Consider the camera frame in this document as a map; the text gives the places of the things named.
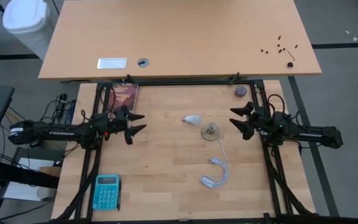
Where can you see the brass lamp socket base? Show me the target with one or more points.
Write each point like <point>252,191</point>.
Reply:
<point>210,132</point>

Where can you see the tan wooden desk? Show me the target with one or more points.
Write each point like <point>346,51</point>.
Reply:
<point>179,37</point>

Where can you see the book with reddish cover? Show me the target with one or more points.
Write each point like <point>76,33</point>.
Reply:
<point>126,93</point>

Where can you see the black floor beam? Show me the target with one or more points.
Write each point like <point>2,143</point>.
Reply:
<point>17,174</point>

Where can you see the black aluminium table frame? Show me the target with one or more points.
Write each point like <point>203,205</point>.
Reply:
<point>166,83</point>

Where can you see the white paper sheet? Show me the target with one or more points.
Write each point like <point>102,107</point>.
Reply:
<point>23,194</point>

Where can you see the small black knob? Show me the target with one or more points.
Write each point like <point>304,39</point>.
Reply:
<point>290,64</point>

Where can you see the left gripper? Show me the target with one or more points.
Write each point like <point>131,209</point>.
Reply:
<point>113,126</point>

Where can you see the white label plate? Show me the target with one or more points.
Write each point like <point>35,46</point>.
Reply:
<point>111,63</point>

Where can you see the black hex key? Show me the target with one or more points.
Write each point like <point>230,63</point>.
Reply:
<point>291,54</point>

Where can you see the teal calculator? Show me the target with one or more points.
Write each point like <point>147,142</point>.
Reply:
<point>106,193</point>

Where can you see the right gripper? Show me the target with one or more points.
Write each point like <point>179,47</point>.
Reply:
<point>261,123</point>

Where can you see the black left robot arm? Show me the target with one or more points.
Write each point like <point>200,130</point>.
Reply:
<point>57,133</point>

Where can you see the black desk clamp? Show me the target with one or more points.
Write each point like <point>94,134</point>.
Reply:
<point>131,78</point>
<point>234,78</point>

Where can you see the white plastic bin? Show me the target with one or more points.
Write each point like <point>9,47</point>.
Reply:
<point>26,21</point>

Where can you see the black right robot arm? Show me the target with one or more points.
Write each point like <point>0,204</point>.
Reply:
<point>306,133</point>

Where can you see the black power adapter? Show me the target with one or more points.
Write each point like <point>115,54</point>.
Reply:
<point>36,144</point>

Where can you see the white lightbulb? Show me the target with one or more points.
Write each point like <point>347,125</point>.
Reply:
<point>193,119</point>

